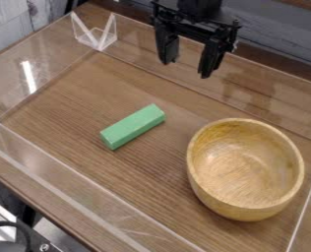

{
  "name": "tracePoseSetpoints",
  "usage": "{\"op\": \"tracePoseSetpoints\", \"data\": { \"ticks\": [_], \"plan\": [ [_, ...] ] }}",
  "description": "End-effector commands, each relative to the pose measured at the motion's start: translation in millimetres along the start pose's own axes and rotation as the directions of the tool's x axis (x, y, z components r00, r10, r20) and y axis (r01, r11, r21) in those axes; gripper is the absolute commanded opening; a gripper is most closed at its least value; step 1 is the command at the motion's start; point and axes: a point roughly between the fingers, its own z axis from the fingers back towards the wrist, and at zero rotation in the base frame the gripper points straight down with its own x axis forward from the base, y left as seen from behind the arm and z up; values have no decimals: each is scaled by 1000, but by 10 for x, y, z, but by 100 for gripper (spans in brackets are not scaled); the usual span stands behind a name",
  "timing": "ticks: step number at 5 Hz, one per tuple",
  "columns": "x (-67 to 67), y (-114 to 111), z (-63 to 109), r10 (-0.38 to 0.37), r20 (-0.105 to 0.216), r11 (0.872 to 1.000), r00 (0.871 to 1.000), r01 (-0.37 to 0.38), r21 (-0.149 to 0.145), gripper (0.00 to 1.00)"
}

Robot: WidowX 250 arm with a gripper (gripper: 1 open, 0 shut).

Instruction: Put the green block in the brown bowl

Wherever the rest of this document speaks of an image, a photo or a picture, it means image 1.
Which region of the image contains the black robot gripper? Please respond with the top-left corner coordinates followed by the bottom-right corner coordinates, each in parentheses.
top-left (151, 0), bottom-right (241, 79)

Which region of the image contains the green rectangular block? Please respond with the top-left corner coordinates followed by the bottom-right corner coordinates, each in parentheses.
top-left (101, 104), bottom-right (166, 150)

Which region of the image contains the light wooden bowl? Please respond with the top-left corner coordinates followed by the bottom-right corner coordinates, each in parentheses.
top-left (186, 118), bottom-right (305, 221)

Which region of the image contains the clear acrylic corner bracket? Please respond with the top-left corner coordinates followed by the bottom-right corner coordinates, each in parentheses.
top-left (70, 12), bottom-right (117, 51)

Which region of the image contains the clear acrylic tray wall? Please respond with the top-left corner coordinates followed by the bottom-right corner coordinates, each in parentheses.
top-left (0, 5), bottom-right (311, 252)

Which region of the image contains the black metal table frame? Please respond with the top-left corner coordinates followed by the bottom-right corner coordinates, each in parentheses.
top-left (0, 183), bottom-right (89, 252)

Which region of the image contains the black cable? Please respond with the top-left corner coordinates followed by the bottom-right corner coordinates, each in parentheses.
top-left (0, 220), bottom-right (35, 252)

